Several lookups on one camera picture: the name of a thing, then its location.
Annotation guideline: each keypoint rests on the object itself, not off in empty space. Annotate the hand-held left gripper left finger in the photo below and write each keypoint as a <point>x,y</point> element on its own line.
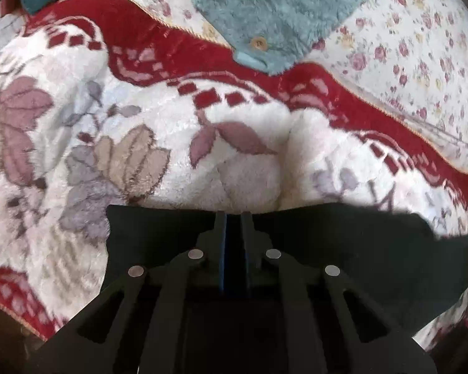
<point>222,249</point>

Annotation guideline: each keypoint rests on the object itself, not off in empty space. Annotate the black pants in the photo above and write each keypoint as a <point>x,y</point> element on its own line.
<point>374,249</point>

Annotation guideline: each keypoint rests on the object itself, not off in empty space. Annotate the floral bedsheet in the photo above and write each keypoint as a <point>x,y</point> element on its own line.
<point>413,46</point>

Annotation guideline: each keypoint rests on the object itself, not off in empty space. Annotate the red and white floral blanket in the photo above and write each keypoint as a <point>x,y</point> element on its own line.
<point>140,124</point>

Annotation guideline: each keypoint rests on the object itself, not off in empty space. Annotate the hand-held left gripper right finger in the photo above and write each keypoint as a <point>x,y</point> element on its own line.
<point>245,249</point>

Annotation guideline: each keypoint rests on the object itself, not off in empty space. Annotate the teal fleece jacket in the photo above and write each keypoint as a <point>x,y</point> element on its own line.
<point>288,7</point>

